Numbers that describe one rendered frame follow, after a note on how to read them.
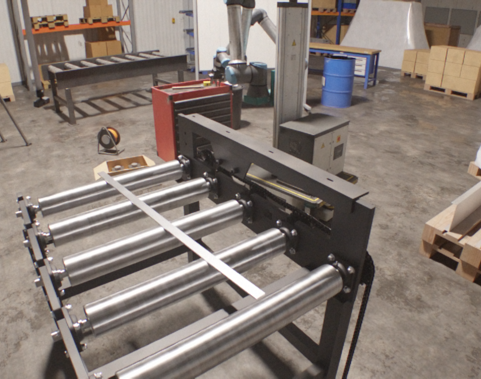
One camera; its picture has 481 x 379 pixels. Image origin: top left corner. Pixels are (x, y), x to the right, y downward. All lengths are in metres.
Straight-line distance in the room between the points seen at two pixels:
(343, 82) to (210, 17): 2.61
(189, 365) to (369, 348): 1.46
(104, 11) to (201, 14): 4.86
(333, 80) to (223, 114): 3.37
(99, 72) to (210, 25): 1.96
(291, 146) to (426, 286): 1.46
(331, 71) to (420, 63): 4.76
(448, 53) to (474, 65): 0.66
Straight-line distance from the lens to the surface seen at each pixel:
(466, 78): 9.50
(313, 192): 1.37
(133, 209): 1.76
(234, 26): 3.03
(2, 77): 9.21
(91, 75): 6.50
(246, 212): 1.72
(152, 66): 6.89
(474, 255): 2.95
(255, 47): 6.26
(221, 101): 3.96
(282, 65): 3.07
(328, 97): 7.07
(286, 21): 3.07
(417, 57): 11.35
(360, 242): 1.31
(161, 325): 2.39
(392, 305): 2.64
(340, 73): 6.94
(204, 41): 6.11
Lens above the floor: 1.75
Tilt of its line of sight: 27 degrees down
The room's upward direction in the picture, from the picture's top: straight up
